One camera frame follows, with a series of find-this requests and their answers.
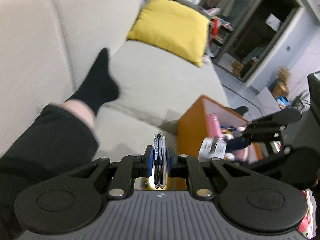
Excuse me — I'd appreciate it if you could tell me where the stack of round badges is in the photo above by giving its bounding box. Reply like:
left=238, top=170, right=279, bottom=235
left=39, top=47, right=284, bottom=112
left=153, top=132, right=167, bottom=189

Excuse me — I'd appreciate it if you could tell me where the grey photo card box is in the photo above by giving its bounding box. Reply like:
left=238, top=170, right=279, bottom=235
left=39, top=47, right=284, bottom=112
left=198, top=137, right=227, bottom=163

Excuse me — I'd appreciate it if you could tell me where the orange cardboard box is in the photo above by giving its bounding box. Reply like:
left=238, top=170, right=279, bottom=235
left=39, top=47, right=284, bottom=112
left=177, top=94, right=264, bottom=163

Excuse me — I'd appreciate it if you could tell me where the golden vase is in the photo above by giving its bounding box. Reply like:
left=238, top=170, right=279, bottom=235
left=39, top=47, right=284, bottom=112
left=272, top=66, right=291, bottom=99

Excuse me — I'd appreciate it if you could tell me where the right leg black sock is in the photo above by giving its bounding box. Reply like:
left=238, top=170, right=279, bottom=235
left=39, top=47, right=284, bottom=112
left=227, top=106, right=248, bottom=116

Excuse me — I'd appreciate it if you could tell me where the leg black sock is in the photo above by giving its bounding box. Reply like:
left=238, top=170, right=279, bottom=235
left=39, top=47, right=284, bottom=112
left=227, top=106, right=248, bottom=116
left=1, top=48, right=120, bottom=239

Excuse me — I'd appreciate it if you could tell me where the left leg black sock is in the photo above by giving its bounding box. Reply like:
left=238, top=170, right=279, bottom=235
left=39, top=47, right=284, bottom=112
left=1, top=48, right=120, bottom=239

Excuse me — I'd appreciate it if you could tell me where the dark glass cabinet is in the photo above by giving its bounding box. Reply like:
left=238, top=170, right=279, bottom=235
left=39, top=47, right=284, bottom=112
left=199, top=0, right=299, bottom=81

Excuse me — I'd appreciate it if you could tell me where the yellow cushion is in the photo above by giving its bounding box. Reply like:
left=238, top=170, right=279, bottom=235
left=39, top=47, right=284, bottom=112
left=127, top=0, right=209, bottom=67

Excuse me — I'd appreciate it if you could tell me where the beige sofa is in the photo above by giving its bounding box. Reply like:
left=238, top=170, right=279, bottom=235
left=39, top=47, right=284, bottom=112
left=1, top=0, right=228, bottom=161

